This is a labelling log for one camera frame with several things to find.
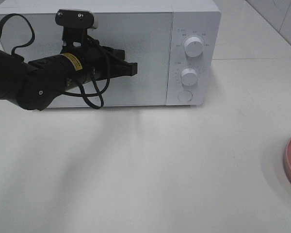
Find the white microwave oven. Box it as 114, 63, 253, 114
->
0, 0, 221, 105

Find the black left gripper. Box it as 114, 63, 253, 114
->
61, 36, 138, 85

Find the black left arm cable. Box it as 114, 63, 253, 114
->
0, 13, 112, 109

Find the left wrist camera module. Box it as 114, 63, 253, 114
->
55, 9, 98, 47

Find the white microwave knob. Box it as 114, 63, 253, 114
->
180, 68, 198, 86
184, 36, 204, 58

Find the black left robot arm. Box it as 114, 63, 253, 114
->
0, 36, 138, 111

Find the white microwave door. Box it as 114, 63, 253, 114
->
0, 13, 172, 107

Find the round white door button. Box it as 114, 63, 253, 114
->
178, 90, 193, 102

